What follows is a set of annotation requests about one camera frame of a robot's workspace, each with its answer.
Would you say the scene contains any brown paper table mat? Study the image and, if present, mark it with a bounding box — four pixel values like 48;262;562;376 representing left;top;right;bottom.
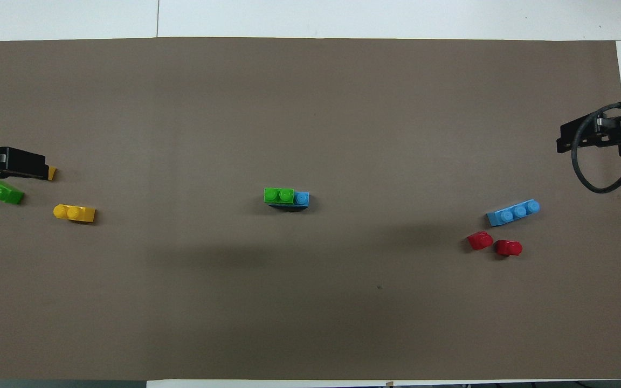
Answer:
0;37;621;381

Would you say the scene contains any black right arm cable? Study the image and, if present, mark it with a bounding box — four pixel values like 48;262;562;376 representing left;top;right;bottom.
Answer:
571;101;621;194

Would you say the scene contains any blue three-stud toy brick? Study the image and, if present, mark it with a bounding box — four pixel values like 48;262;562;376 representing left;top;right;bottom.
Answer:
267;191;310;212
486;199;541;227

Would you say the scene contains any green two-stud toy brick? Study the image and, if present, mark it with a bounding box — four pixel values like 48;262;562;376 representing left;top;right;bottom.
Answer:
0;179;25;205
264;187;295;206

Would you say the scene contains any small red toy brick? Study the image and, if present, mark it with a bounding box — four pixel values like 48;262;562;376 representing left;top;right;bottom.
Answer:
495;240;523;258
467;231;494;251

